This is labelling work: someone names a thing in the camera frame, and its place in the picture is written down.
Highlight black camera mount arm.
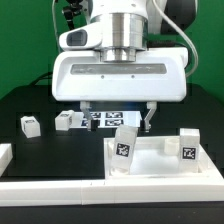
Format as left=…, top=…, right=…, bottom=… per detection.
left=62, top=0, right=83, bottom=30

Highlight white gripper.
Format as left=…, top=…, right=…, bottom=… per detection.
left=52, top=47, right=188, bottom=131

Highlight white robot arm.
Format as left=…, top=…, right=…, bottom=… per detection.
left=52, top=0, right=198, bottom=130

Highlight grey hanging cable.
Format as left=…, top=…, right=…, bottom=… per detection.
left=51, top=0, right=63, bottom=54

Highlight white fiducial marker sheet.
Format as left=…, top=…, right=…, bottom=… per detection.
left=71, top=111, right=141, bottom=128

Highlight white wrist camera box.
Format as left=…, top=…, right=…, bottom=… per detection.
left=59, top=29, right=102, bottom=51

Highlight white U-shaped obstacle fence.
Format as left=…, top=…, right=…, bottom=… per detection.
left=0, top=139, right=224, bottom=208

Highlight black cable at base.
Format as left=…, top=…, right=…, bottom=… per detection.
left=29, top=71, right=54, bottom=87

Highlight white square table top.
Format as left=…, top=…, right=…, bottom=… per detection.
left=104, top=136, right=221, bottom=179

